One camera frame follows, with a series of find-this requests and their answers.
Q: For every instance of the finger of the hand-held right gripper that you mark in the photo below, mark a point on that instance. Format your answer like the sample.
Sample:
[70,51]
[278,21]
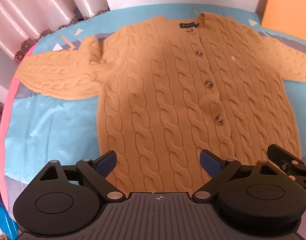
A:
[284,158]

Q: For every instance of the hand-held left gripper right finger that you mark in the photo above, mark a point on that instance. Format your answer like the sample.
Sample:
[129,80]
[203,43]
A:
[209,161]

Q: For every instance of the blue and grey printed bedsheet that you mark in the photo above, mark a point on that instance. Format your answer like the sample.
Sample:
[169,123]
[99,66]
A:
[55,130]

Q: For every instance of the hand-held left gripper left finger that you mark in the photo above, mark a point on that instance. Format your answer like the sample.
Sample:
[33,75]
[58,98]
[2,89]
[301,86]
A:
[106,161]

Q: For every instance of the pink lace-trimmed curtain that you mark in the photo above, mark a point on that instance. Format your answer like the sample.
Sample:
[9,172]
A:
[25,15]

